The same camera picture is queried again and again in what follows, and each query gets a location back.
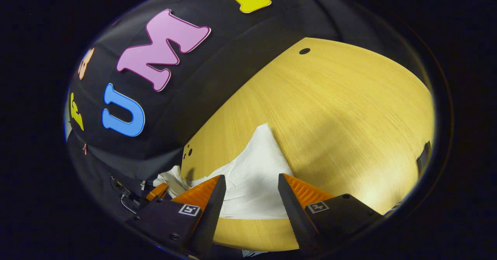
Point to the black backdrop cloth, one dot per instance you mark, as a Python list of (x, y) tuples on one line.
[(233, 58)]

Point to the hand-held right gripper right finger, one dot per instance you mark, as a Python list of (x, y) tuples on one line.
[(293, 213)]

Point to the white jeans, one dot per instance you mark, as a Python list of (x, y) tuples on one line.
[(252, 167)]

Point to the black plastic table bracket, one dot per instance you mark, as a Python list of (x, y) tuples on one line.
[(423, 155)]

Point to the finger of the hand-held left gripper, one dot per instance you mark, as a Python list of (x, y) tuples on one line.
[(157, 192)]

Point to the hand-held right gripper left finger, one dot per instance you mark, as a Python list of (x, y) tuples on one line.
[(213, 213)]

